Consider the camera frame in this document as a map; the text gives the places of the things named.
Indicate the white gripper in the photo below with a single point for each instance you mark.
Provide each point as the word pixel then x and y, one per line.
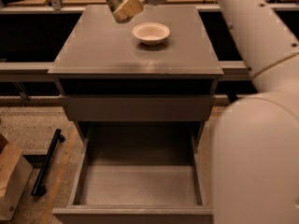
pixel 130 8

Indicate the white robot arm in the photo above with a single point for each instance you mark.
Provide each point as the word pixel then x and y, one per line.
pixel 255 143

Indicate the grey drawer cabinet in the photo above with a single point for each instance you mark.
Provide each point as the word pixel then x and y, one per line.
pixel 102 57

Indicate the closed grey top drawer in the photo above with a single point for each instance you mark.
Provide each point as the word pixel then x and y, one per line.
pixel 137 108

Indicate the open grey middle drawer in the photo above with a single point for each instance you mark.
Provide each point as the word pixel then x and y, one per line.
pixel 138 173

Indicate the white paper bowl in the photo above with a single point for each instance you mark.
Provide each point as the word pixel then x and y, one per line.
pixel 151 33

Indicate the brown cardboard box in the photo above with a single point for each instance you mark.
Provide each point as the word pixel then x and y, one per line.
pixel 14 174

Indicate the black metal bar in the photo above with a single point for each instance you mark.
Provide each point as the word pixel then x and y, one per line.
pixel 39 188

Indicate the grey metal rail frame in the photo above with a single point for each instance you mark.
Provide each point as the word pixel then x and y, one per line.
pixel 25 69

